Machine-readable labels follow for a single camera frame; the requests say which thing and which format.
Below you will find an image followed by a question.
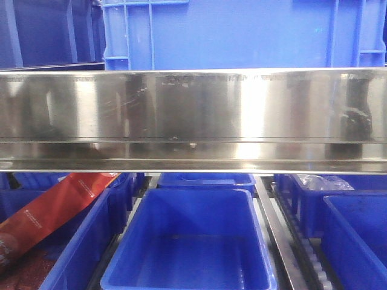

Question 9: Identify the steel shelf divider rail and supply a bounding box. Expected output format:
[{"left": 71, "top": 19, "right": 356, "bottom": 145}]
[{"left": 254, "top": 174, "right": 308, "bottom": 289}]

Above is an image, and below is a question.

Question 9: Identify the red foil bag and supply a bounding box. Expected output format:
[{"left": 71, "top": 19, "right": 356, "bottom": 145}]
[{"left": 1, "top": 172, "right": 120, "bottom": 272}]

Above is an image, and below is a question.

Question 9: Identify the white roller track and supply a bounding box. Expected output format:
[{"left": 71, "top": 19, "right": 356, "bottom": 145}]
[{"left": 271, "top": 181, "right": 336, "bottom": 289}]

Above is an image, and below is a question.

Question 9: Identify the left blue bin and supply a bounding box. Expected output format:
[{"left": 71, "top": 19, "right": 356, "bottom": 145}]
[{"left": 1, "top": 173, "right": 133, "bottom": 289}]

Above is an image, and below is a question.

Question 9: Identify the rear centre blue bin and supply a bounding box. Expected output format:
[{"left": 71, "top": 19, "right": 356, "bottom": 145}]
[{"left": 158, "top": 172, "right": 256, "bottom": 193}]

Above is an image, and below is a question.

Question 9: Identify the rear right blue bin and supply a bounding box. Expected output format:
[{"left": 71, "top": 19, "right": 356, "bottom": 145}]
[{"left": 274, "top": 174, "right": 386, "bottom": 238}]

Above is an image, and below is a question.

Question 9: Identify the steel shelf front beam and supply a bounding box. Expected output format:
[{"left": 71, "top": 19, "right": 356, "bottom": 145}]
[{"left": 1, "top": 68, "right": 386, "bottom": 174}]

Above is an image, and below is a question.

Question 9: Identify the clear plastic bag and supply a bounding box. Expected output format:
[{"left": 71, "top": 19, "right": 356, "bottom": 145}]
[{"left": 296, "top": 174, "right": 354, "bottom": 190}]

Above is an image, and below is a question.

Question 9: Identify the blue bin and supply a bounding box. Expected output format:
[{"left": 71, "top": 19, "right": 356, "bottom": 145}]
[
  {"left": 100, "top": 189, "right": 278, "bottom": 289},
  {"left": 158, "top": 172, "right": 256, "bottom": 193},
  {"left": 1, "top": 173, "right": 133, "bottom": 289},
  {"left": 321, "top": 195, "right": 386, "bottom": 289},
  {"left": 274, "top": 174, "right": 386, "bottom": 238}
]

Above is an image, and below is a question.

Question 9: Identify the upper shelf blue crate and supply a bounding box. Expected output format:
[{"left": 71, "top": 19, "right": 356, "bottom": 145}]
[{"left": 102, "top": 1, "right": 386, "bottom": 70}]

